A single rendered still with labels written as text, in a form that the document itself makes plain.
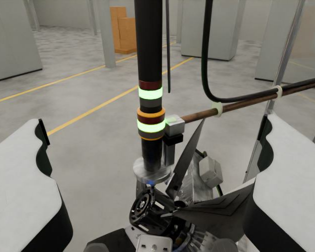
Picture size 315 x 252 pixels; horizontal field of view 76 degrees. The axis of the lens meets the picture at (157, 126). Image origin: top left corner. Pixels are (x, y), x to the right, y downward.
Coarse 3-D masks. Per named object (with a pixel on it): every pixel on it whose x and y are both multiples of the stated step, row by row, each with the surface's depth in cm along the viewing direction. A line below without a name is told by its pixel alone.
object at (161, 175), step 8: (176, 120) 34; (168, 128) 33; (176, 128) 33; (168, 136) 33; (176, 136) 33; (168, 144) 33; (168, 152) 35; (136, 160) 38; (168, 160) 36; (136, 168) 36; (160, 168) 36; (168, 168) 36; (136, 176) 35; (144, 176) 34; (152, 176) 34; (160, 176) 34; (168, 176) 36
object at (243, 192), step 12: (240, 192) 40; (204, 204) 42; (216, 204) 39; (228, 204) 37; (240, 204) 35; (180, 216) 43; (192, 216) 39; (204, 216) 37; (216, 216) 35; (228, 216) 33; (240, 216) 31; (204, 228) 34; (216, 228) 32; (228, 228) 30; (240, 228) 29
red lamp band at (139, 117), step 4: (164, 112) 30; (140, 116) 30; (160, 116) 30; (164, 116) 31; (140, 120) 30; (144, 120) 30; (148, 120) 29; (152, 120) 29; (156, 120) 30; (160, 120) 30
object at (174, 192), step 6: (174, 174) 61; (174, 180) 62; (180, 180) 66; (168, 186) 59; (174, 186) 63; (180, 186) 67; (168, 192) 60; (174, 192) 64; (174, 198) 65; (168, 216) 49; (132, 228) 62; (144, 246) 51
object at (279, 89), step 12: (204, 12) 28; (204, 24) 28; (204, 36) 29; (204, 48) 30; (204, 60) 31; (204, 72) 32; (204, 84) 33; (288, 84) 45; (300, 84) 46; (240, 96) 39; (252, 96) 40
